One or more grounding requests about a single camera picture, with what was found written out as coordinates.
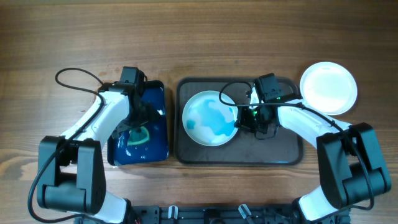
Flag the green yellow sponge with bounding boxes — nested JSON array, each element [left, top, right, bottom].
[[127, 126, 150, 146]]

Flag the white plate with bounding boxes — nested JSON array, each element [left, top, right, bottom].
[[182, 90, 238, 147], [300, 62, 358, 116]]

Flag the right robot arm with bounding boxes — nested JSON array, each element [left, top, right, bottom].
[[235, 73, 392, 223]]

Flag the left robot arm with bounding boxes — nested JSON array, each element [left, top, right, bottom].
[[27, 67, 160, 223]]

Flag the black water tray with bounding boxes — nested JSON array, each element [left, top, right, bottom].
[[107, 80, 169, 166]]

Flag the brown serving tray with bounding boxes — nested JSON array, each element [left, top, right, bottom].
[[174, 77, 303, 166]]

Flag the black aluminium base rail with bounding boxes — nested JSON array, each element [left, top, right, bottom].
[[133, 204, 307, 224]]

